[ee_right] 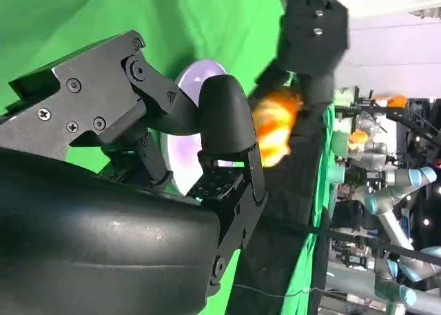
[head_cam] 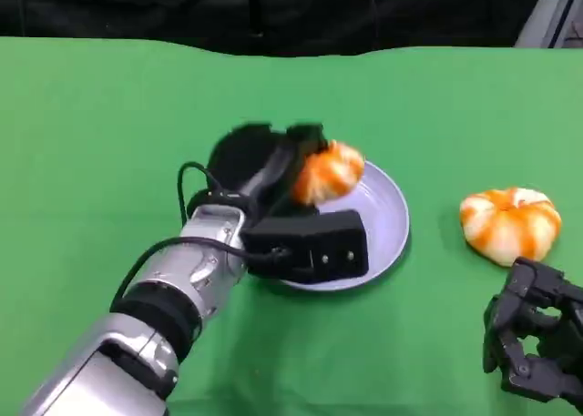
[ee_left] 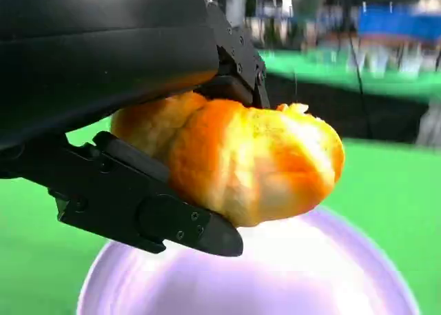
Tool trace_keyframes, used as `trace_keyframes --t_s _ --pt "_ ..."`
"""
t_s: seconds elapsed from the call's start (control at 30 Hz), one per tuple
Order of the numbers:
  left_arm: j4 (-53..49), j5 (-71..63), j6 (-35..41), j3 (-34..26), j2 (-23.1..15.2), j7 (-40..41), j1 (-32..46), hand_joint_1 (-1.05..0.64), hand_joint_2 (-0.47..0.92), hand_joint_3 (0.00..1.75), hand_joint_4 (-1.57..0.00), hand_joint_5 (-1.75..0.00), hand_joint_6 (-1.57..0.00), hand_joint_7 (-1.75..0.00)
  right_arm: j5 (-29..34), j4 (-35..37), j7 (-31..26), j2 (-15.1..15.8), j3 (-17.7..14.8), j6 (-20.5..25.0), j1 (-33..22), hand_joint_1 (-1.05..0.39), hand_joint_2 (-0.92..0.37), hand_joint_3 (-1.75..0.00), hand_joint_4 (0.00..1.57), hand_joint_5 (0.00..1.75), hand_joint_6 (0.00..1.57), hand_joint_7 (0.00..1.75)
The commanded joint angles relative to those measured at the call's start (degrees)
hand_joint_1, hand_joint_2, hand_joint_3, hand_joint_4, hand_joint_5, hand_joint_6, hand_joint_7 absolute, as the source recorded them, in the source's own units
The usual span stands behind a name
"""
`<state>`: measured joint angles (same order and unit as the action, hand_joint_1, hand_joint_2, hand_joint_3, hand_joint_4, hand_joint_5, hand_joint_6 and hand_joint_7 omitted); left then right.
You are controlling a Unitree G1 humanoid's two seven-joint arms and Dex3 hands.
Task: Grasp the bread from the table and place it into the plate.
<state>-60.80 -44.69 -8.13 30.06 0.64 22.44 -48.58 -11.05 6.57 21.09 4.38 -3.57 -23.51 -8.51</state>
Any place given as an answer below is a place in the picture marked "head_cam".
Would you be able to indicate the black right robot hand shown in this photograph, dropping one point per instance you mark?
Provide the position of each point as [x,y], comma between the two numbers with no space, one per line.
[537,334]

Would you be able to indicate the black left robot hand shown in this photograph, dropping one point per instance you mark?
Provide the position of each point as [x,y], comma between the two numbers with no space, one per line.
[241,161]

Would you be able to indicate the orange and white toy bread roll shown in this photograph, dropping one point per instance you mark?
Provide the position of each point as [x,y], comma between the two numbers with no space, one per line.
[510,227]
[328,175]

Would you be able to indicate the green table cloth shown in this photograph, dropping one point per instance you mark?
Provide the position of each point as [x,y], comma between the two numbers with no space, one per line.
[91,138]

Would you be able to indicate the black backdrop curtain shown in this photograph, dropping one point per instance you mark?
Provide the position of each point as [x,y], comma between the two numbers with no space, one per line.
[273,11]

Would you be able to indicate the lilac plate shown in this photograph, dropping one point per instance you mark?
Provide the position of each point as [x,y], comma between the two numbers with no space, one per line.
[387,220]

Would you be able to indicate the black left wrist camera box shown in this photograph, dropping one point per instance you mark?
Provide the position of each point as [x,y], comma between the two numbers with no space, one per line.
[319,247]

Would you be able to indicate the grey metal frame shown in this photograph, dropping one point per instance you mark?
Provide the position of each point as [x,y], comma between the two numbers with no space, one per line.
[553,15]

